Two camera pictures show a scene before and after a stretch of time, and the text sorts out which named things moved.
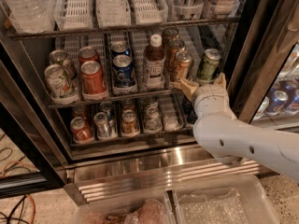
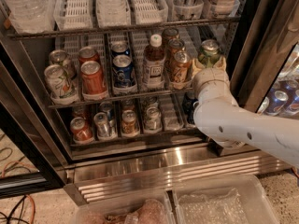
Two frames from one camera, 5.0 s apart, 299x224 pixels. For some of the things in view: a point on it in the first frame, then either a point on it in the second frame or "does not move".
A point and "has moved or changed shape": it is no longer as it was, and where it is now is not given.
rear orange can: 88,53 does not move
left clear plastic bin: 155,209 does not move
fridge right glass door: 263,81 does not move
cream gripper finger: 188,88 → 196,66
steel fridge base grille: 99,171 does not move
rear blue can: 120,48 does not move
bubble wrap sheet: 220,209 does not move
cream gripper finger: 220,81 → 221,63
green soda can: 209,63 has moved or changed shape
